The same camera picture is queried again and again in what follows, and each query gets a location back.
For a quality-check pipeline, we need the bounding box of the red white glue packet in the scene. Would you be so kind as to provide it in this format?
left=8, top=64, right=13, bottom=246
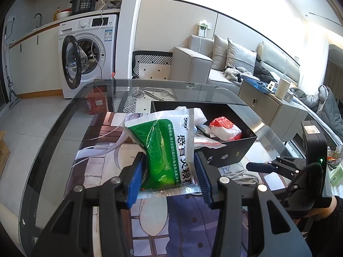
left=209, top=116, right=242, bottom=141

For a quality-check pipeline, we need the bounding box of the white foam bag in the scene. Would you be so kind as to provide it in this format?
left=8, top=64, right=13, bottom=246
left=175, top=106, right=208, bottom=126

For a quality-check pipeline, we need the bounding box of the clear red-edged plastic packet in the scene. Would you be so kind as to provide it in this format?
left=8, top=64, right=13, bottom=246
left=193, top=135, right=227, bottom=149

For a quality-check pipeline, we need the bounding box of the white washing machine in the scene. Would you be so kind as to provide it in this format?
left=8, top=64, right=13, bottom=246
left=57, top=14, right=119, bottom=99

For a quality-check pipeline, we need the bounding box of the beige sofa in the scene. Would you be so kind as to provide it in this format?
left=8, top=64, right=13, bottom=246
left=170, top=35, right=301, bottom=86

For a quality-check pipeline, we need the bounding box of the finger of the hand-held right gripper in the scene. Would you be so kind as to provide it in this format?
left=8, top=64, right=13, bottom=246
left=246, top=155, right=304, bottom=178

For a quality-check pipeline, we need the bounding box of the white cup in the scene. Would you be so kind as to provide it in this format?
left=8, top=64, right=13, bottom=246
left=275, top=78, right=291, bottom=102

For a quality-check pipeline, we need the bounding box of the black patterned chair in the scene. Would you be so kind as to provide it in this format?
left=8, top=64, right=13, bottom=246
left=132, top=50, right=173, bottom=81

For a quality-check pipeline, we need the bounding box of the person's right forearm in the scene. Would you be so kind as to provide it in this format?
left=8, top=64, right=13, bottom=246
left=305, top=197, right=343, bottom=233

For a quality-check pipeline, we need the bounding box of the printed table mat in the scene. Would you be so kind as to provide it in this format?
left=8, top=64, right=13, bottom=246
left=63, top=111, right=295, bottom=257

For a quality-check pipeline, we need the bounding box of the green white medicine packet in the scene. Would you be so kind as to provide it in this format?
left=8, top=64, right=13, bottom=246
left=124, top=108, right=202, bottom=196

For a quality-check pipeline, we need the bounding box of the white coiled power cable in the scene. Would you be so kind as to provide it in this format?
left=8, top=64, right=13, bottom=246
left=222, top=173, right=259, bottom=185

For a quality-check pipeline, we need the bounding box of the grey fur throw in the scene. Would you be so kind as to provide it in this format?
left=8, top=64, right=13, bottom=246
left=224, top=66, right=254, bottom=82

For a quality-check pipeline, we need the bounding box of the wall power outlet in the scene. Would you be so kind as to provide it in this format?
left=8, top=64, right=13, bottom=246
left=197, top=20, right=212, bottom=36

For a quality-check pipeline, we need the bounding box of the grey puffer jacket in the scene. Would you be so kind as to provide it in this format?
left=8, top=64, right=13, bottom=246
left=292, top=84, right=343, bottom=140

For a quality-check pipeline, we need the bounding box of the brown cardboard box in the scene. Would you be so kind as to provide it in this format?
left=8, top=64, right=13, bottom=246
left=0, top=131, right=11, bottom=174

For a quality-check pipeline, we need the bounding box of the thin white cable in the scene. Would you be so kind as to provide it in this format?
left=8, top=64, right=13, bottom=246
left=90, top=0, right=106, bottom=81

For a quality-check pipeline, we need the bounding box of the dark jacket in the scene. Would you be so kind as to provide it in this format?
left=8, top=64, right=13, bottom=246
left=253, top=59, right=279, bottom=82

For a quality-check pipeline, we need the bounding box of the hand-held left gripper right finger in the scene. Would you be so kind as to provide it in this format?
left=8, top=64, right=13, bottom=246
left=194, top=152, right=313, bottom=257

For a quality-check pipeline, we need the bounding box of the grey sofa pillow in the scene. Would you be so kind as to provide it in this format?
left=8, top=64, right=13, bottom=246
left=212, top=34, right=228, bottom=71
left=225, top=38, right=257, bottom=71

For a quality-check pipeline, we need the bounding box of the beige side cabinet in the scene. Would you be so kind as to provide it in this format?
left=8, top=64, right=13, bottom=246
left=238, top=79, right=308, bottom=140

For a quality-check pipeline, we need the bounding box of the blue printed board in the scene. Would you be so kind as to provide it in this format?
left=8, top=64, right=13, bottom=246
left=242, top=76, right=278, bottom=93

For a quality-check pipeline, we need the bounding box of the white kitchen counter cabinet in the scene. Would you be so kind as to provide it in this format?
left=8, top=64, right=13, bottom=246
left=8, top=16, right=65, bottom=97

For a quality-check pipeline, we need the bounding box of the black cardboard box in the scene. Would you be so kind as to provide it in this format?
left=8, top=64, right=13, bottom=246
left=150, top=100, right=258, bottom=168

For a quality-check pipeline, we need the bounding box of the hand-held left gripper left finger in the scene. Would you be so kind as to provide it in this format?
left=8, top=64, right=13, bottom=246
left=32, top=152, right=147, bottom=257

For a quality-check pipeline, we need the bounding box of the black pressure cooker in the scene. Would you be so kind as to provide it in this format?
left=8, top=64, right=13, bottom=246
left=70, top=0, right=98, bottom=15

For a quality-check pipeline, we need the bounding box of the white green box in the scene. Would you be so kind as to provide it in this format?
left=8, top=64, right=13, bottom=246
left=331, top=163, right=343, bottom=188

